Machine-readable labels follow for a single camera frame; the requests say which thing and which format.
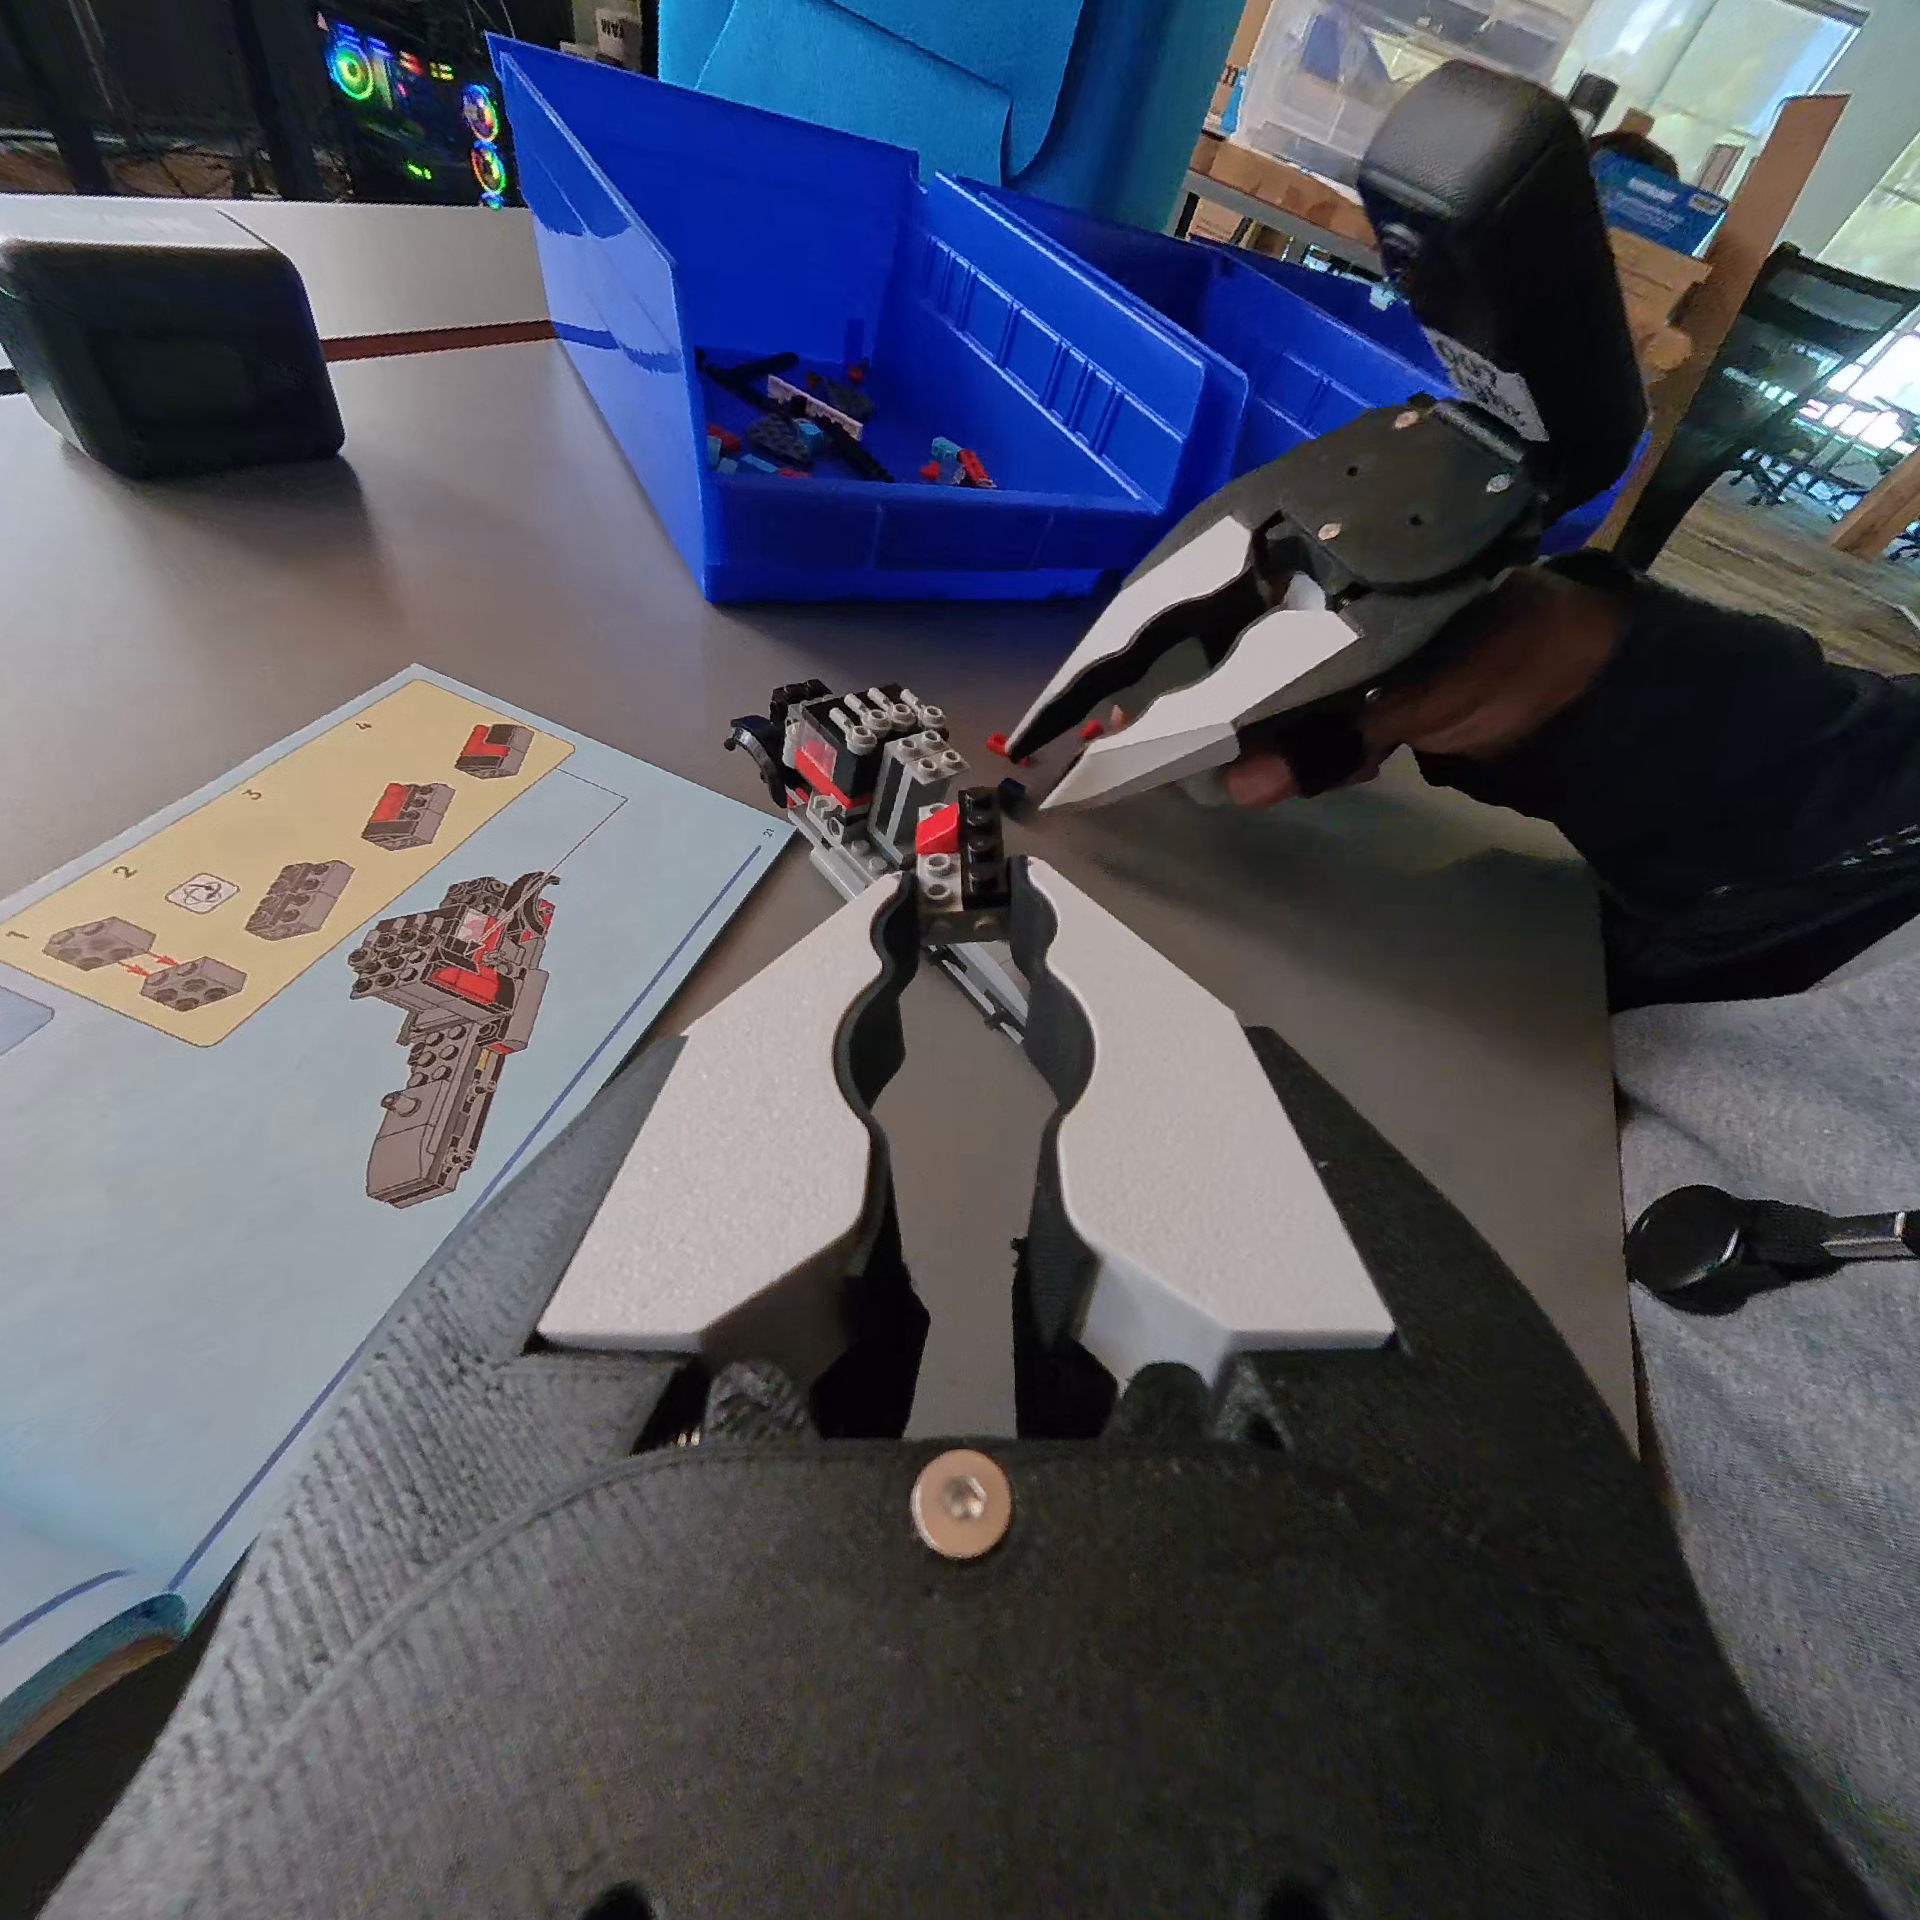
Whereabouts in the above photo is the person's right forearm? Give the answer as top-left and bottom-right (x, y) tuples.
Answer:
(1418, 545), (1920, 1015)

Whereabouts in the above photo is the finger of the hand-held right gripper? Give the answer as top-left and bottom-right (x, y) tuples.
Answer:
(1006, 513), (1327, 763)
(1031, 575), (1379, 815)

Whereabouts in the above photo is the computer tower with glowing fans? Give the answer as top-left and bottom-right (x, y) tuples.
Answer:
(310, 0), (519, 212)

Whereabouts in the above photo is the pile of mixed toy bricks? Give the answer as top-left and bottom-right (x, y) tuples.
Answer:
(695, 348), (999, 488)

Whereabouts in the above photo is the person's grey sweater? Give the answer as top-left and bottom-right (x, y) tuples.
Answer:
(1611, 929), (1920, 1920)

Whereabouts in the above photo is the grey black toy brick truck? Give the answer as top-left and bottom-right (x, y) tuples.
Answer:
(727, 678), (1051, 1051)

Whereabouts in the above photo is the black harness strap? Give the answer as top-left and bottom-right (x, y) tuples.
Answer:
(1622, 1182), (1920, 1318)

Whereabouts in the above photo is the blue cardboard box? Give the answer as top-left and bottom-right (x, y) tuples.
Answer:
(1587, 137), (1728, 255)

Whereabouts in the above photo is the clear plastic storage box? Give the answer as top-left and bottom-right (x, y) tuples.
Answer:
(1223, 0), (1613, 152)

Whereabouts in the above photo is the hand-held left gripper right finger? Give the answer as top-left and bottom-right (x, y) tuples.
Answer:
(1008, 854), (1402, 1404)

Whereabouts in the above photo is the black mesh office chair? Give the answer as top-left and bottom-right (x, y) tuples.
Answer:
(1611, 240), (1920, 577)

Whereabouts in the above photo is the black cube power station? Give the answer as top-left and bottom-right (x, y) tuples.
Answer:
(0, 198), (350, 484)

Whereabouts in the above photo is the grey desk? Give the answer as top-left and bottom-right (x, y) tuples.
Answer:
(0, 191), (1644, 1920)

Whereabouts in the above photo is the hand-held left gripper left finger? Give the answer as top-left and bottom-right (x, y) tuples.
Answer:
(535, 871), (920, 1352)

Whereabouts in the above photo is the small black red brick assembly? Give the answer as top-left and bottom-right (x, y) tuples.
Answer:
(911, 783), (1034, 921)

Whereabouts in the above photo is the person's right hand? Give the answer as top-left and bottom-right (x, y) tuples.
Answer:
(1223, 563), (1629, 811)

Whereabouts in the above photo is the large blue plastic bin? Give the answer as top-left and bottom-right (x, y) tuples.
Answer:
(486, 31), (1250, 606)

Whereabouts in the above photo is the blue felt bag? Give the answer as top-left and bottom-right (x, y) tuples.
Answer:
(656, 0), (1250, 240)

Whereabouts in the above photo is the brick instruction booklet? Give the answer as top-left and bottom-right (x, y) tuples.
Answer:
(0, 662), (800, 1749)

